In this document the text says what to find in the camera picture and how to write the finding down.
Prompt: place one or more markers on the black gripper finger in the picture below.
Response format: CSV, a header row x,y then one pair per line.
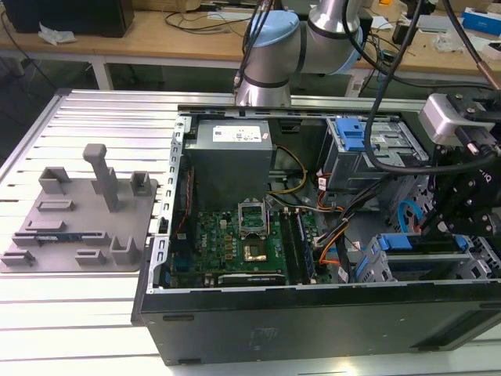
x,y
477,223
450,196

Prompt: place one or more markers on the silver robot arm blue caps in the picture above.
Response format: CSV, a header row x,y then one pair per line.
x,y
332,43

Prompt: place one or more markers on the grey metal disk bay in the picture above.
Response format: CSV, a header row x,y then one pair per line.
x,y
426,270

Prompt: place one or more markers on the black RAM slot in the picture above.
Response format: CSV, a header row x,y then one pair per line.
x,y
305,244
289,246

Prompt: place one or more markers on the grey metal drive cage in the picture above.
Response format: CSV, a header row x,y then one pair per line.
x,y
352,168

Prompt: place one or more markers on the blue plastic drive latch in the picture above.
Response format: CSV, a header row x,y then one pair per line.
x,y
352,137

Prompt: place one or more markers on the crumpled clear plastic wrap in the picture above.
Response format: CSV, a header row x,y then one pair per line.
x,y
446,41

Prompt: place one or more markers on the blue cardboard box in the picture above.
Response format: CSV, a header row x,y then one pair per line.
x,y
483,21

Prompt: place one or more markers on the flat grey device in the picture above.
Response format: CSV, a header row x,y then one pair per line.
x,y
432,23

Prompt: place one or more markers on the small black box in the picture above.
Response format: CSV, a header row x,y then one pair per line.
x,y
400,33

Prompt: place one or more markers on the CPU socket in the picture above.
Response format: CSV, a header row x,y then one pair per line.
x,y
252,219

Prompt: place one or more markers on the black graphics card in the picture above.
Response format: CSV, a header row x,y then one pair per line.
x,y
250,279

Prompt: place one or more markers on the black open PC case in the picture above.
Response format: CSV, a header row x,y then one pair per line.
x,y
274,325

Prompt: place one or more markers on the grey power supply unit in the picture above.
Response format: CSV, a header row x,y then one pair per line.
x,y
227,164

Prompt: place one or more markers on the green motherboard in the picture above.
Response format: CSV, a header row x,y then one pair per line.
x,y
219,243

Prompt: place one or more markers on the wooden desk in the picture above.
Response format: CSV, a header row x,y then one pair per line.
x,y
156,39

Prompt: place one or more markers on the grey parts rack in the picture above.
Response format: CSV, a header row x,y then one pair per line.
x,y
86,223

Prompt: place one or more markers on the RAM stick blue label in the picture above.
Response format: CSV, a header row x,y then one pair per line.
x,y
58,237

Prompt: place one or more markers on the large black box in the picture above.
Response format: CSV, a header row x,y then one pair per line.
x,y
70,15

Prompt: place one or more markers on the clear plastic bag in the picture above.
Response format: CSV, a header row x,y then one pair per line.
x,y
55,36

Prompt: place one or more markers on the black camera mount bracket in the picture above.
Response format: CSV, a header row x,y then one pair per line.
x,y
469,105

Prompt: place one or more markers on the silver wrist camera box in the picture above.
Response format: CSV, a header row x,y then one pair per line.
x,y
434,117

